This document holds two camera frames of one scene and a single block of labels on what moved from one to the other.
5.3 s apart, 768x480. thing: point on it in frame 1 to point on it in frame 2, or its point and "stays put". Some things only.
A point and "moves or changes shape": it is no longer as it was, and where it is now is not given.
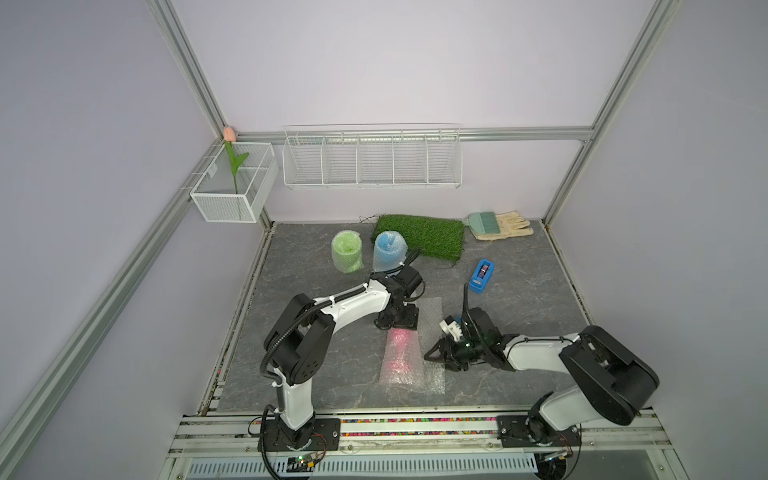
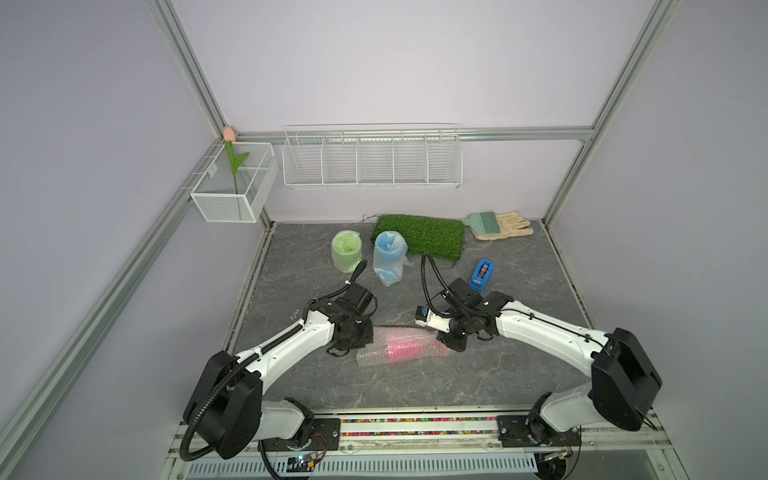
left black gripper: [410, 321] to [365, 339]
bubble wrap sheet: [390, 251] stays put
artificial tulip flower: [230, 136] stays put
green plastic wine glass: [346, 251] stays put
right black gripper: [445, 354] to [453, 344]
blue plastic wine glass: [390, 250] stays put
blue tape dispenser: [481, 275] stays put
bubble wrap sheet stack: [404, 366] moves or changes shape
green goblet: [346, 250] stays put
